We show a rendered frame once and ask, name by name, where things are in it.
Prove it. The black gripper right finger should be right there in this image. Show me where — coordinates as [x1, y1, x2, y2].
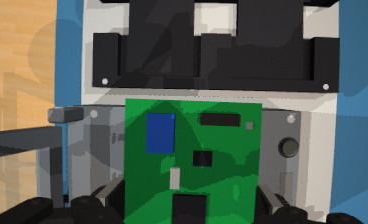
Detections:
[252, 185, 364, 224]

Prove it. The green circuit board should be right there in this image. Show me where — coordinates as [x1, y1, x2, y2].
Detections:
[124, 98, 262, 224]

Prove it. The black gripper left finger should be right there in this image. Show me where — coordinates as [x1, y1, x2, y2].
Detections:
[0, 178, 125, 224]

